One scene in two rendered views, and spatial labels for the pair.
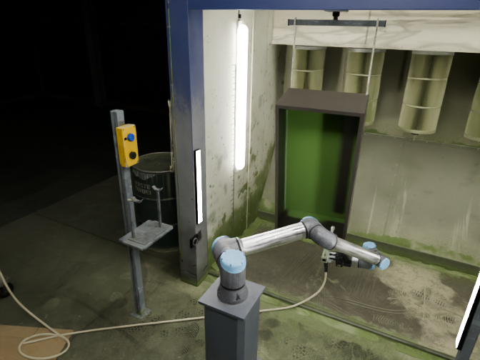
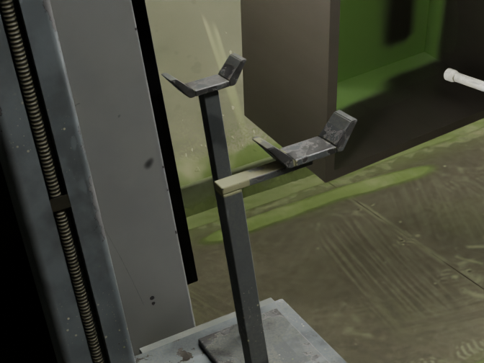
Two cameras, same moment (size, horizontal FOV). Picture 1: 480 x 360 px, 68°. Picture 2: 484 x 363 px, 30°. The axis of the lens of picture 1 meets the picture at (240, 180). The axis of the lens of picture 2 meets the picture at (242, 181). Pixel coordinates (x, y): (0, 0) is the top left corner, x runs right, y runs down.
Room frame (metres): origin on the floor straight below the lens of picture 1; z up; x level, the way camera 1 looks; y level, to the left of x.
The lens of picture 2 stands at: (1.64, 1.17, 1.39)
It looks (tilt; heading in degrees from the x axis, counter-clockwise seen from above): 26 degrees down; 312
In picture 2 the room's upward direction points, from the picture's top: 9 degrees counter-clockwise
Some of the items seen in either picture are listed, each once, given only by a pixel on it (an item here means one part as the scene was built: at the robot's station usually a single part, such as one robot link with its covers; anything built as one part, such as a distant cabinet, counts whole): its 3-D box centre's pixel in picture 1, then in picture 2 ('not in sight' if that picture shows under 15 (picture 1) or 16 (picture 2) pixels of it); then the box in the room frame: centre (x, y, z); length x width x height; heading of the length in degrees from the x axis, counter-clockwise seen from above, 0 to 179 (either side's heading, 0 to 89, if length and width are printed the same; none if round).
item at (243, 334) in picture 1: (231, 332); not in sight; (1.71, 0.03, 0.32); 0.31 x 0.31 x 0.64; 63
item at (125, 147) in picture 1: (127, 145); not in sight; (2.17, 0.72, 1.42); 0.12 x 0.06 x 0.26; 153
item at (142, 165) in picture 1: (161, 163); not in sight; (3.32, 0.79, 0.86); 0.54 x 0.54 x 0.01
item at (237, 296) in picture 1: (232, 286); not in sight; (1.71, 0.03, 0.69); 0.19 x 0.19 x 0.10
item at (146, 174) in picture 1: (163, 201); not in sight; (3.32, 0.79, 0.44); 0.59 x 0.58 x 0.89; 44
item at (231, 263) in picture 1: (232, 267); not in sight; (1.72, 0.03, 0.83); 0.17 x 0.15 x 0.18; 18
